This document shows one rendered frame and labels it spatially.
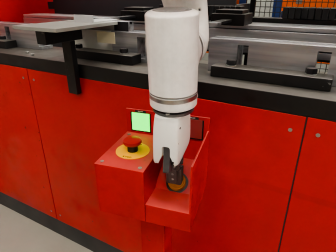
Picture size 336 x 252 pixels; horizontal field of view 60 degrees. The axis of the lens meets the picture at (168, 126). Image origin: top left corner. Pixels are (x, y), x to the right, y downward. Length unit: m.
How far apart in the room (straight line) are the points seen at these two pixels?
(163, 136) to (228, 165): 0.37
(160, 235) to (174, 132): 0.30
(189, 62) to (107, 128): 0.61
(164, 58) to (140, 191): 0.27
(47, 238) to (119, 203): 1.03
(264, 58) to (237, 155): 0.27
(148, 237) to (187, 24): 0.49
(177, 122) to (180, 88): 0.06
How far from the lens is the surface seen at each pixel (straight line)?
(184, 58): 0.45
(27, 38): 1.39
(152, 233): 0.72
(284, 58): 0.83
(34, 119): 1.30
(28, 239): 1.66
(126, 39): 1.02
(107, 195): 0.63
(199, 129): 0.65
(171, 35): 0.44
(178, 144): 0.51
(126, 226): 1.22
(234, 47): 0.85
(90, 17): 1.02
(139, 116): 0.68
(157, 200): 0.61
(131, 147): 0.60
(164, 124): 0.49
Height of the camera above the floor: 1.09
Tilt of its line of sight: 24 degrees down
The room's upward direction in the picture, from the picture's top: straight up
